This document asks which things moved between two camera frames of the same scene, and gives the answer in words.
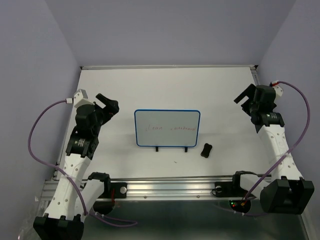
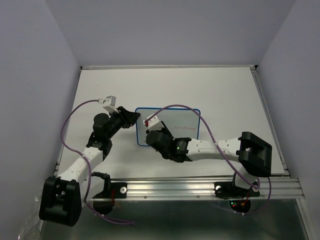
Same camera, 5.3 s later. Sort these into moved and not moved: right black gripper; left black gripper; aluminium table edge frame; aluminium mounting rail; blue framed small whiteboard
Moved: right black gripper; left black gripper
Not moved: blue framed small whiteboard; aluminium table edge frame; aluminium mounting rail
